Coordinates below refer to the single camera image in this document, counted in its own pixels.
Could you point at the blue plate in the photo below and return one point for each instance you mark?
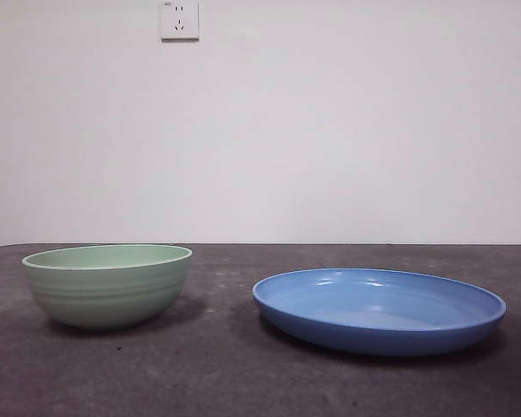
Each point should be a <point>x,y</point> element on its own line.
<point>373,330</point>

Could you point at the green ribbed bowl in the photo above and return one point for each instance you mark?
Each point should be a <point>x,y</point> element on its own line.
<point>108,286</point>

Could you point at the white wall socket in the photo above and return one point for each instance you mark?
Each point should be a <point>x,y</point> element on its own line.
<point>180,19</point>

